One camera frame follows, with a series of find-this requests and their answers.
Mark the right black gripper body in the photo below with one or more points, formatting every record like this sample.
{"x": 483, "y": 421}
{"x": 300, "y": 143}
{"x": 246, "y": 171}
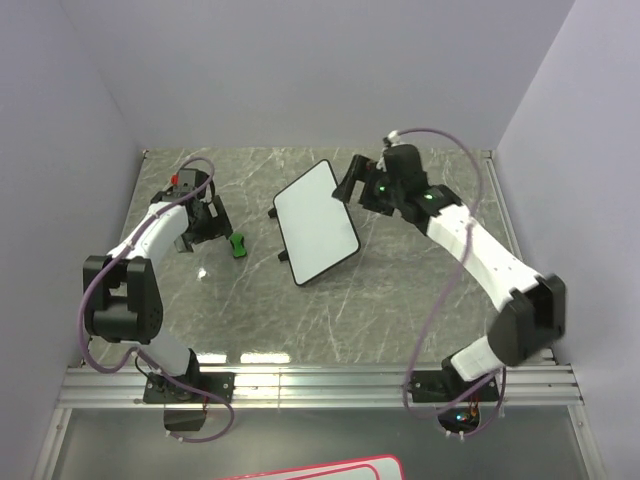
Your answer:
{"x": 378, "y": 195}

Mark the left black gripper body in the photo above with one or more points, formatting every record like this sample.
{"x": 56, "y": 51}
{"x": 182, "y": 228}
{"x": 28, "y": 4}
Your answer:
{"x": 201, "y": 228}

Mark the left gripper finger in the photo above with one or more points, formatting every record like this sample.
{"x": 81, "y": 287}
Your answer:
{"x": 220, "y": 224}
{"x": 184, "y": 244}

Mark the green whiteboard eraser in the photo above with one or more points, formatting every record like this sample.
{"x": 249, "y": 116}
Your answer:
{"x": 237, "y": 242}

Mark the small white whiteboard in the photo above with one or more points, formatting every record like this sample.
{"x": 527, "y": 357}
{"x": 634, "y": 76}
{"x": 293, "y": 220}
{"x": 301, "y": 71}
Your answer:
{"x": 318, "y": 232}

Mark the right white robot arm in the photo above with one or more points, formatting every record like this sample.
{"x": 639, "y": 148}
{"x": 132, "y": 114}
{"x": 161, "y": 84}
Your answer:
{"x": 531, "y": 308}

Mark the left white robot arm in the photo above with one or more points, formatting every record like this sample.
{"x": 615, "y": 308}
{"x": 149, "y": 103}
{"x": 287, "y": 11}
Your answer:
{"x": 121, "y": 302}

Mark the pink bordered white board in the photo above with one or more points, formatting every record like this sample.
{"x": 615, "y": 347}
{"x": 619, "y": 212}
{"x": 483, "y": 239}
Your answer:
{"x": 373, "y": 467}

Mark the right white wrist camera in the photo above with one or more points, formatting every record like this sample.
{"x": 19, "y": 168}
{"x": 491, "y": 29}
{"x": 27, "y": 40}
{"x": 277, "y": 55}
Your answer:
{"x": 392, "y": 139}

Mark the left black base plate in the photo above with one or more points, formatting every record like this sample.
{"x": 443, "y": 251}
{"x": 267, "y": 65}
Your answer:
{"x": 160, "y": 391}

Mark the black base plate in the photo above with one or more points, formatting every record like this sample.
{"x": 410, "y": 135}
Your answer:
{"x": 443, "y": 386}
{"x": 160, "y": 391}

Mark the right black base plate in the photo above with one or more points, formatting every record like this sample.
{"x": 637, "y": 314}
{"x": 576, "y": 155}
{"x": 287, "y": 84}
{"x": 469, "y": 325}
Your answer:
{"x": 443, "y": 386}

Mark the aluminium mounting rail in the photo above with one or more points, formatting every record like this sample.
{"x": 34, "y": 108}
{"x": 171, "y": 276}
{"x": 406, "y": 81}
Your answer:
{"x": 286, "y": 386}

